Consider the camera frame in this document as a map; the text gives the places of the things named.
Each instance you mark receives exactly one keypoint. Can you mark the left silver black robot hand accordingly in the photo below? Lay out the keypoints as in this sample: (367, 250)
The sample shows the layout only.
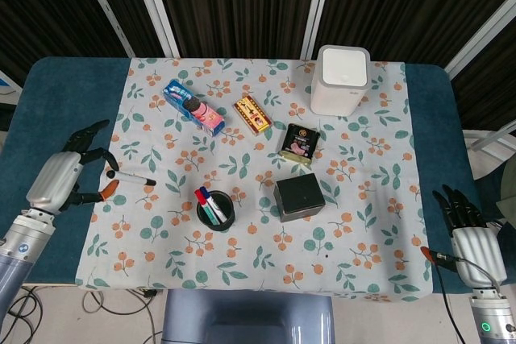
(52, 183)

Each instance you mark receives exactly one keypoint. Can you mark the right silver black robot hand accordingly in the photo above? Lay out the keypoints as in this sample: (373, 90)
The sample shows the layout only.
(477, 251)

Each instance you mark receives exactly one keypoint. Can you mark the black cap whiteboard marker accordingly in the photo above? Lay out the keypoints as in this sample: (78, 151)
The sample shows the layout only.
(129, 178)

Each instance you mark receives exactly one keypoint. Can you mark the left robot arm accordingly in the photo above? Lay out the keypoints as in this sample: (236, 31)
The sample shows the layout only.
(16, 247)

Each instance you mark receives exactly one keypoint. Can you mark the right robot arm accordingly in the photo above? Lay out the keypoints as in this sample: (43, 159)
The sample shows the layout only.
(496, 320)

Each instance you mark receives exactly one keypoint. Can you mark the red cap whiteboard marker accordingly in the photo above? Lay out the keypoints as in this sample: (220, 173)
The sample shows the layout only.
(200, 197)

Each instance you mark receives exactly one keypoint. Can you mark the blue cap whiteboard marker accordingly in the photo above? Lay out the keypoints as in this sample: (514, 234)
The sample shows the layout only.
(213, 207)

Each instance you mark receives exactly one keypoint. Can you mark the black mesh pen holder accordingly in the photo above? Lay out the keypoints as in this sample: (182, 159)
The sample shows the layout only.
(209, 226)

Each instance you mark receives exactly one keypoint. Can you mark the olive green fabric object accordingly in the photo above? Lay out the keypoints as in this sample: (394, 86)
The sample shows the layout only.
(508, 195)

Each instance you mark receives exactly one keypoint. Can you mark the blue felt table cover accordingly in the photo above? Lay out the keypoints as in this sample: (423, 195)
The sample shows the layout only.
(60, 110)

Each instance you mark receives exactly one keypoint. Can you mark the blue sandwich cookie box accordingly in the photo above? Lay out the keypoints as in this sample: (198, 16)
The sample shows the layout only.
(193, 108)

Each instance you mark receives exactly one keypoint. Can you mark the black cardboard cube box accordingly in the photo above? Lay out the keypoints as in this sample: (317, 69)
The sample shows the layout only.
(300, 195)

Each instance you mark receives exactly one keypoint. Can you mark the black rectangular food tin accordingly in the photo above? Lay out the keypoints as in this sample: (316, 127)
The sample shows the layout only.
(300, 142)

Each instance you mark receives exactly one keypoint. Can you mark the red and yellow carton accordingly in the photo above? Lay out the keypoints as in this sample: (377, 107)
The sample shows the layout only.
(252, 114)

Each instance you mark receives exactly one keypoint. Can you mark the white desktop waste bin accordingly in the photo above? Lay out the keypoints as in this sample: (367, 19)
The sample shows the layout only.
(336, 94)

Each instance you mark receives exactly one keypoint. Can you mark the floral fruit print tablecloth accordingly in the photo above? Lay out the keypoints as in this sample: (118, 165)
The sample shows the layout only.
(258, 247)

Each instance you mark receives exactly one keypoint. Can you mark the blue grey robot torso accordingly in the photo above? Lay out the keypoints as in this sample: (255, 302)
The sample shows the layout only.
(242, 316)

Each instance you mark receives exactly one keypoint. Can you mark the white metal frame bar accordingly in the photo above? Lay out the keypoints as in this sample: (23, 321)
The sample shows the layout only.
(488, 138)

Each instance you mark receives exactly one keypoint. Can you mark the white partition frame post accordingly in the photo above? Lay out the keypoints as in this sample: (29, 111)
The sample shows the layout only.
(318, 7)
(106, 7)
(479, 34)
(157, 7)

